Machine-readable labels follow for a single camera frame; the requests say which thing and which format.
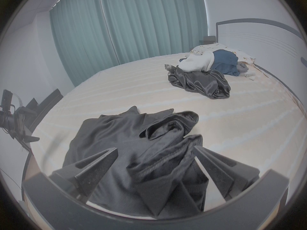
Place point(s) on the white printed pillow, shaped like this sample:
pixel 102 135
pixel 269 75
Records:
pixel 243 54

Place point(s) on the black T-shirt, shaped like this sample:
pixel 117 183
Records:
pixel 120 140

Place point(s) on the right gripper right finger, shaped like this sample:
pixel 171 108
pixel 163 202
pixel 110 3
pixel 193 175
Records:
pixel 227 174

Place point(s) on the blue-green curtain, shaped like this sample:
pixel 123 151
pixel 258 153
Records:
pixel 156 20
pixel 79 32

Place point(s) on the pile of clothes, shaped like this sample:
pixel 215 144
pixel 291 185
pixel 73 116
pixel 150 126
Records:
pixel 199 61

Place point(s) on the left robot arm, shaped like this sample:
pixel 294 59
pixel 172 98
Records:
pixel 4 118

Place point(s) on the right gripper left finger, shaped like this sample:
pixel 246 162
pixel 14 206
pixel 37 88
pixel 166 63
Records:
pixel 88 174

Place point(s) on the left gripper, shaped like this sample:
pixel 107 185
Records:
pixel 19 124

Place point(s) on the grey bedside table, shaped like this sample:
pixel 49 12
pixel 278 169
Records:
pixel 208 39

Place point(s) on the black shiny garment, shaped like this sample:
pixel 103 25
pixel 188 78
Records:
pixel 199 83

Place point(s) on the bed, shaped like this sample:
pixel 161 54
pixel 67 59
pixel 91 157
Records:
pixel 239 116

